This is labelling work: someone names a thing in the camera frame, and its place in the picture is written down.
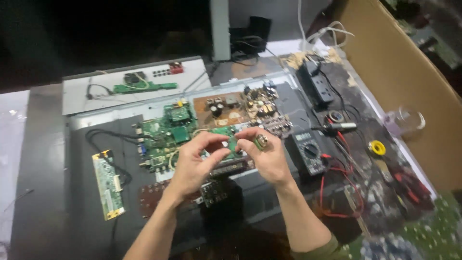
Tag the person's left hand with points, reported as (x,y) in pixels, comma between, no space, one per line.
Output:
(189,169)

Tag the person's right hand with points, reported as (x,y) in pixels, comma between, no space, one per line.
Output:
(270,162)

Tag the small green coil component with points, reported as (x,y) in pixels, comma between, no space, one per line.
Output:
(260,141)

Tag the small green circuit board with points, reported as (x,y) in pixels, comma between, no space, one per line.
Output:
(231,142)

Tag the small dark green board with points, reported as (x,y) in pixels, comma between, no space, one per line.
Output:
(213,193)

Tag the pale board with many capacitors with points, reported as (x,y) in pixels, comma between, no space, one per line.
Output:
(277,126)

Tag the black narrow connector strip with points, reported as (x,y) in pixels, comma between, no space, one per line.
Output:
(232,167)

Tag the black digital multimeter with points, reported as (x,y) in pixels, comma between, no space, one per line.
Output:
(308,151)

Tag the large green main board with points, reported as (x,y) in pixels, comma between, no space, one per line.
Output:
(164,139)

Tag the dark brown circuit board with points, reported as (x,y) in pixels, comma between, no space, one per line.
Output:
(153,196)

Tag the beige board with coils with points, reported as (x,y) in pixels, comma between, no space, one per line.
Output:
(261,103)

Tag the brown power supply board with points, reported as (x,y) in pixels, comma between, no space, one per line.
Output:
(216,112)

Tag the red multimeter lead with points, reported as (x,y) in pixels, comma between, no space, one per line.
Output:
(343,187)

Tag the soldering iron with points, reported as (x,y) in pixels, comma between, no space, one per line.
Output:
(341,126)

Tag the dark tape roll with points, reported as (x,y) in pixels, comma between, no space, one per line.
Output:
(336,116)

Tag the long green strip board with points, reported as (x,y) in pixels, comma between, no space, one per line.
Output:
(108,184)

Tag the black power strip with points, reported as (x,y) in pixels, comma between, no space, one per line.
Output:
(315,85)

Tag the narrow green circuit board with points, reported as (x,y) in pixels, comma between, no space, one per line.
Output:
(144,87)

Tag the olive green sleeve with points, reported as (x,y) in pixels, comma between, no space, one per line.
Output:
(321,251)

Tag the red connector block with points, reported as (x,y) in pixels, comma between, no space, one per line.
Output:
(176,67)

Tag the television back panel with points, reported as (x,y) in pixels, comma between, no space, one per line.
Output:
(90,130)

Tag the yellow solder spool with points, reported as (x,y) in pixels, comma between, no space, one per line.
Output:
(377,147)

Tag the grey metal panel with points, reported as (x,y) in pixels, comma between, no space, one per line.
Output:
(108,97)

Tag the black power adapter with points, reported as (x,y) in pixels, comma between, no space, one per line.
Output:
(252,34)

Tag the brown cardboard sheet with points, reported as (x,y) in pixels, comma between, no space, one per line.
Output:
(400,90)

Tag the white post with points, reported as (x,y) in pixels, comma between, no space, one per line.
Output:
(220,29)

